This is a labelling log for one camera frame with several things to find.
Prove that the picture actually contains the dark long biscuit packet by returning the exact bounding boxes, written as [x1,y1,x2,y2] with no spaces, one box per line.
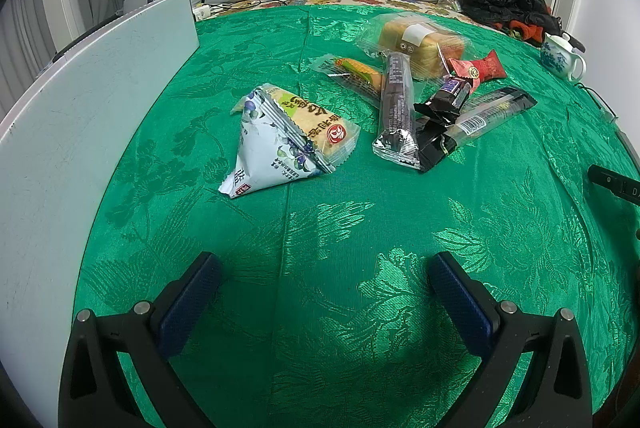
[372,52,421,170]

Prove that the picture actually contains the clear black long snack packet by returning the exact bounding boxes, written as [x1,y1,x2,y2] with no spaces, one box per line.
[417,87,538,174]

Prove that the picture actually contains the bread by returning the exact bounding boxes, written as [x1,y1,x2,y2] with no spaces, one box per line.
[356,14,471,81]

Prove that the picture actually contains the red snack packet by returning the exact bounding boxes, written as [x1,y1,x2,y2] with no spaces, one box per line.
[447,49,506,85]

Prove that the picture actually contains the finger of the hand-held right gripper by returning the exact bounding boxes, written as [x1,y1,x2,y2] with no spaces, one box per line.
[587,164,640,207]

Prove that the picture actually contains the green patterned tablecloth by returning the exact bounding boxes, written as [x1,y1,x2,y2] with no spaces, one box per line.
[72,3,640,428]

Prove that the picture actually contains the brown chocolate bar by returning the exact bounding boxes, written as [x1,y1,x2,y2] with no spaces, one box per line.
[414,75,474,129]

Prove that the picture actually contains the orange green snack packet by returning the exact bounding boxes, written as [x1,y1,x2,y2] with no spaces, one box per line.
[310,54,388,101]

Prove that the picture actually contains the white board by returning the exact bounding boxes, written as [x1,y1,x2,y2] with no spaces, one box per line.
[0,0,201,389]

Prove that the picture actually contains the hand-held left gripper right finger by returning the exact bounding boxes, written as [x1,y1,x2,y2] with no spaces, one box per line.
[426,251,593,428]

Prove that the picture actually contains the floral bedsheet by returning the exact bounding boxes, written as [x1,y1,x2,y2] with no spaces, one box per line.
[192,0,546,44]

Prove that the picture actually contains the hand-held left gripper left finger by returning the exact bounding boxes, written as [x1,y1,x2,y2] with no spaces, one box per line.
[58,251,223,428]

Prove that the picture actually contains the white blue triangular snack packet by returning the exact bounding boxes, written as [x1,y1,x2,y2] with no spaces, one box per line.
[218,88,337,199]

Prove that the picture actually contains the yellow rice cracker packet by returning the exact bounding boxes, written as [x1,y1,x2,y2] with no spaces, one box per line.
[257,83,362,166]

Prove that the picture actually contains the white blue painted teapot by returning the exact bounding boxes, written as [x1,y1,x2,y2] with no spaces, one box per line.
[540,32,587,83]

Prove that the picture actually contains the clear frame glasses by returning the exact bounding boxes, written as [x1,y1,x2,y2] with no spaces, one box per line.
[567,80,623,126]

